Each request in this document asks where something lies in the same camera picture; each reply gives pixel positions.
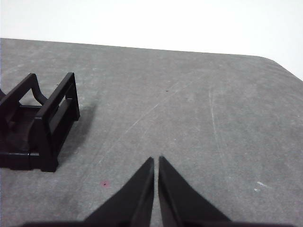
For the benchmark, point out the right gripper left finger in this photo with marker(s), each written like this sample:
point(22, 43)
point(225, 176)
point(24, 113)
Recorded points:
point(132, 201)

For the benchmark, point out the black plate rack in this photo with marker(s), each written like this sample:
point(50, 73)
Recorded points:
point(47, 132)

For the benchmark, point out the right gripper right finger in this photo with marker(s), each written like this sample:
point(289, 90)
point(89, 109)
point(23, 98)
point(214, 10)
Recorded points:
point(180, 203)

